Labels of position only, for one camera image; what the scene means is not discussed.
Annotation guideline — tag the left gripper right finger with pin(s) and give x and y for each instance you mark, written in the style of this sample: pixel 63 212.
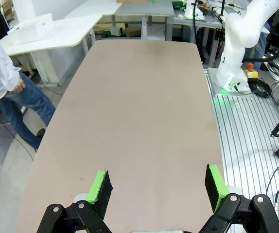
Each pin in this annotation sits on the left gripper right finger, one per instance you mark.
pixel 217 191

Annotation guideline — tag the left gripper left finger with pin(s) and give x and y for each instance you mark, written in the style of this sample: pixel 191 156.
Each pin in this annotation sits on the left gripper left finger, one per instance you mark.
pixel 98 194

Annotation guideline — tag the white basket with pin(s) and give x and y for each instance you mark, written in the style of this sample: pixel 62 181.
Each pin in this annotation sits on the white basket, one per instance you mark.
pixel 30 29

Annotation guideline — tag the person's right forearm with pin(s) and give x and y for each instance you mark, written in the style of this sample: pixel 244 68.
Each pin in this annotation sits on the person's right forearm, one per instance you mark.
pixel 8 75

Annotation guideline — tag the person's right hand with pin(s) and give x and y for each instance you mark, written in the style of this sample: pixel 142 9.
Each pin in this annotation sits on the person's right hand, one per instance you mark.
pixel 19 85

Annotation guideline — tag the yellow emergency stop box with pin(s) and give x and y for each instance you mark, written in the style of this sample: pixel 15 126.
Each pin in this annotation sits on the yellow emergency stop box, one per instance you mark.
pixel 251 72

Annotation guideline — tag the white box under table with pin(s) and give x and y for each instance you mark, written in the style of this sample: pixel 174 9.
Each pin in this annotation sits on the white box under table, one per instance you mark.
pixel 117 30

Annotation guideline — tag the large white table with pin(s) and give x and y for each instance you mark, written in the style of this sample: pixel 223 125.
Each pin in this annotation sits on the large white table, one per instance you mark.
pixel 64 31

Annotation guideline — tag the cardboard box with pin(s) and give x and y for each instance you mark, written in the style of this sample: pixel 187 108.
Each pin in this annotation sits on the cardboard box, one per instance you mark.
pixel 132 31

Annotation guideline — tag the small white robot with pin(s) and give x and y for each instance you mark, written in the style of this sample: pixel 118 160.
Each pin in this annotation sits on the small white robot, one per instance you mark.
pixel 193 11

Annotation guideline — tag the gray table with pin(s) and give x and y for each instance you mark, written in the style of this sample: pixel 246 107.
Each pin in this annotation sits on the gray table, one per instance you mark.
pixel 144 9

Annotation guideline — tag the aluminium slotted base plate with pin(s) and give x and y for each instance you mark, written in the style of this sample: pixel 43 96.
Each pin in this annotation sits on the aluminium slotted base plate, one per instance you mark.
pixel 241 136

